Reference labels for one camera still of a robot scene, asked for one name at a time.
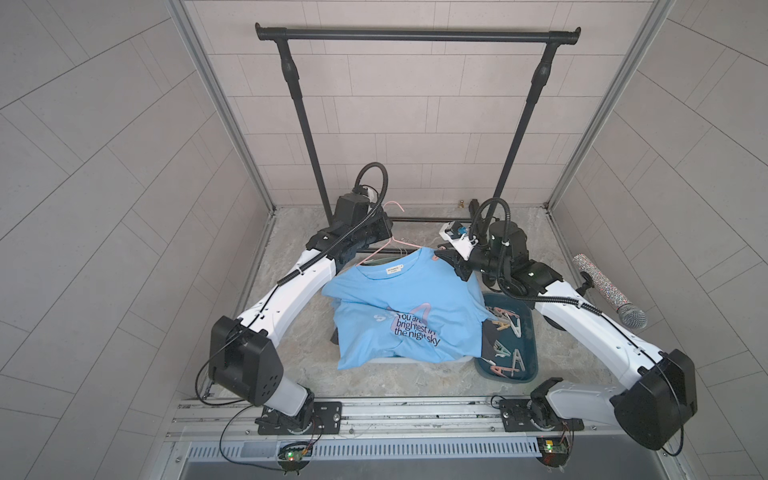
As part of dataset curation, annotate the pink wire hanger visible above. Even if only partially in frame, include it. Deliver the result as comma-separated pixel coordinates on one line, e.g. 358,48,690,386
356,200,424,266

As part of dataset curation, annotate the light blue printed t-shirt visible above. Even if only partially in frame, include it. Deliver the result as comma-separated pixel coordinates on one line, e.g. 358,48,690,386
322,248,490,370

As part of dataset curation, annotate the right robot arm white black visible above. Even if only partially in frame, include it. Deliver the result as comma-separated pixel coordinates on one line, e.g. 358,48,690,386
437,198,698,450

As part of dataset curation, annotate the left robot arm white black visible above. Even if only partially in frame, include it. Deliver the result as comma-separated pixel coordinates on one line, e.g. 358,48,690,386
199,162,392,432

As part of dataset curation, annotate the dark folded garment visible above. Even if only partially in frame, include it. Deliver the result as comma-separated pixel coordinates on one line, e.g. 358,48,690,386
481,320,512,364

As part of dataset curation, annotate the teal plastic tray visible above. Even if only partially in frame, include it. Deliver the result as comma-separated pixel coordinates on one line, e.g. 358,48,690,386
474,292,538,383

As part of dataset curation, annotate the glitter microphone on stand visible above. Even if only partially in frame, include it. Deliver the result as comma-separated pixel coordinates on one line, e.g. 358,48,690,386
572,254,648,330

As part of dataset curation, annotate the right circuit board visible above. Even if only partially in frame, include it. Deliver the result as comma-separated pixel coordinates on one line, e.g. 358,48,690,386
537,437,571,468

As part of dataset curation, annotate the circuit board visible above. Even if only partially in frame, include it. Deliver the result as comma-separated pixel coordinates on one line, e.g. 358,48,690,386
537,437,571,468
277,442,313,474

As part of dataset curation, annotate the black clothes rack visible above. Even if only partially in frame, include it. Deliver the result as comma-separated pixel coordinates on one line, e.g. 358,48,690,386
255,24,582,221

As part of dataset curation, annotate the left circuit board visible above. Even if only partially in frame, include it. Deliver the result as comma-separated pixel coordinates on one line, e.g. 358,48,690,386
277,442,313,474

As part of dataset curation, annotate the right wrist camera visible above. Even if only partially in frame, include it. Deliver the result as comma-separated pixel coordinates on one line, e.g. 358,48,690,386
439,221,479,260

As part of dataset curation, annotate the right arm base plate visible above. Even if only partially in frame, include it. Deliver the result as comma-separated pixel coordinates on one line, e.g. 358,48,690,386
491,396,585,433

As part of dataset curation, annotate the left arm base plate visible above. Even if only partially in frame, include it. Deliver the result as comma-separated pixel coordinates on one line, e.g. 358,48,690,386
255,401,343,435

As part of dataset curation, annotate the aluminium mounting rail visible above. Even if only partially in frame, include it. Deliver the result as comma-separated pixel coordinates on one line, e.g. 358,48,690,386
167,392,667,442

